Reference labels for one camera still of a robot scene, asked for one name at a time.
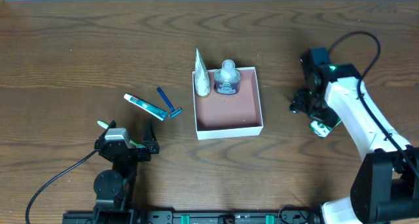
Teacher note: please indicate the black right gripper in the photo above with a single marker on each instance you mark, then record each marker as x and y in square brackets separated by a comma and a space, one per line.
[303, 99]

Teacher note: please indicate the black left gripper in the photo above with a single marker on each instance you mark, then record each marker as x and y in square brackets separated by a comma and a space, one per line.
[131, 151]

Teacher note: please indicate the green white soap box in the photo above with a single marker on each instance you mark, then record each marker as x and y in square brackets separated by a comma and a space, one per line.
[321, 129]

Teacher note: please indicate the white shampoo tube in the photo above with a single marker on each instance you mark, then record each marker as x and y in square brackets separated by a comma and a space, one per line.
[201, 77]

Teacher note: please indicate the clear bottle white cap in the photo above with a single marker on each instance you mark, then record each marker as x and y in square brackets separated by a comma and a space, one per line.
[227, 79]

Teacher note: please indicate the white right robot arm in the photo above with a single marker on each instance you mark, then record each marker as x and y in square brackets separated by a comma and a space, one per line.
[385, 188]

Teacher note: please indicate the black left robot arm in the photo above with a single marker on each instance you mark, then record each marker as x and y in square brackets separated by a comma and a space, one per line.
[114, 188]

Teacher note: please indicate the white green toothpaste tube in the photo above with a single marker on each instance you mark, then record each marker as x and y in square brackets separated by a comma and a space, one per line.
[148, 107]

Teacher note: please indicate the green white toothbrush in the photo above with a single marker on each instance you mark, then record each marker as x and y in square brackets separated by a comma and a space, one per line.
[105, 126]

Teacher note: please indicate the blue disposable razor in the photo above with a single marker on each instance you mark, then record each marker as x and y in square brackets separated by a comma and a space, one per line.
[174, 112]

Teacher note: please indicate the white box pink interior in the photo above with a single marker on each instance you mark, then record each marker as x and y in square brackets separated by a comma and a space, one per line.
[229, 116]

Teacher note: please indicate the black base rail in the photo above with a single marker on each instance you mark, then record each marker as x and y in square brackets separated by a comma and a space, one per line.
[283, 216]

